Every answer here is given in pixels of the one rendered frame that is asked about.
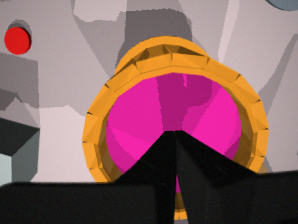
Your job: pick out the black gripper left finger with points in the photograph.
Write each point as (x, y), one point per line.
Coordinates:
(123, 202)

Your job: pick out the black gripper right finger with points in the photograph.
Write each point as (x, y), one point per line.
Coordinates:
(217, 190)

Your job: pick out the tan round disc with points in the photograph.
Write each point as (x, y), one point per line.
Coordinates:
(262, 169)

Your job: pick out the red disc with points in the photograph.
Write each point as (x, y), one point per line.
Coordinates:
(18, 40)

